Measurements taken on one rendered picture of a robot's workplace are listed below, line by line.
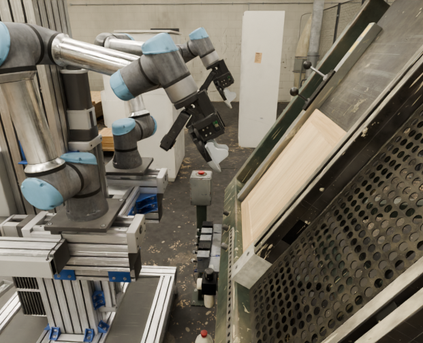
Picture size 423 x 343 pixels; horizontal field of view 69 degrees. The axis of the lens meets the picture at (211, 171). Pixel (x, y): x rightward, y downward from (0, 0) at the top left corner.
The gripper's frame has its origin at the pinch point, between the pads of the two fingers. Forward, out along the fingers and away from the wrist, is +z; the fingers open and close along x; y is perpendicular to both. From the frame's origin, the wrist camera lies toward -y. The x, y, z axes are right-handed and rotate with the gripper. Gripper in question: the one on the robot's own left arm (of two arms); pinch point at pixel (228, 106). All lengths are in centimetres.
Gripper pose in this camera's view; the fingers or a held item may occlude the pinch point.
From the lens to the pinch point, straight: 146.9
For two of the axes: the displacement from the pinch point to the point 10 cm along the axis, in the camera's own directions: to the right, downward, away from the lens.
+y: 8.8, -4.0, -2.7
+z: 4.7, 8.3, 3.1
